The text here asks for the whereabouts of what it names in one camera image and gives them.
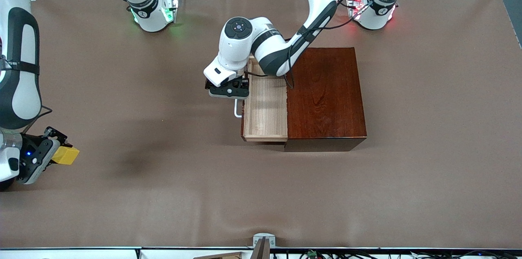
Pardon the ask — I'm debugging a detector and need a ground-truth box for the yellow block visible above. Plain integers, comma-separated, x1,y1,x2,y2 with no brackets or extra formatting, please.
52,146,80,166

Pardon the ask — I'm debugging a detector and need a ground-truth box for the wooden drawer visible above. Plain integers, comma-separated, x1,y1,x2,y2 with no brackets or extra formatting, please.
241,56,288,142

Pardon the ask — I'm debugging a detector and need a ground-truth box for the dark red wooden cabinet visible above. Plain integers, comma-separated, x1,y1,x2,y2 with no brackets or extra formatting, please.
284,47,367,153

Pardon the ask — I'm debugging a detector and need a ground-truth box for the brown table cloth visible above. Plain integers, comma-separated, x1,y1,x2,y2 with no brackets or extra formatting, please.
0,0,522,250

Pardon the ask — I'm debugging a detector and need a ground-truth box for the light wooden board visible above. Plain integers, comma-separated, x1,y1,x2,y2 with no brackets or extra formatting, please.
192,252,246,259

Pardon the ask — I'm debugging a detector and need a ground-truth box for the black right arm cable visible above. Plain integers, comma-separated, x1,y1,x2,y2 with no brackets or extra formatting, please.
18,105,53,135

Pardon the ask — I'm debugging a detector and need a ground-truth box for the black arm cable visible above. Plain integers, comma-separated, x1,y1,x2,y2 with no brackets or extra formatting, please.
18,105,53,135
244,0,386,90

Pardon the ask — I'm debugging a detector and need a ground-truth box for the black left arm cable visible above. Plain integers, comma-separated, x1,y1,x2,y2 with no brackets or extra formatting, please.
244,0,386,90

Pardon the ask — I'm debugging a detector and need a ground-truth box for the white table edge rail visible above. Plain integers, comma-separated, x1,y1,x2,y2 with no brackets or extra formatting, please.
0,246,522,259

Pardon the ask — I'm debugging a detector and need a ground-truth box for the grey metal bracket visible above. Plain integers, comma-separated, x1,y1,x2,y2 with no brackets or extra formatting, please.
251,233,276,259

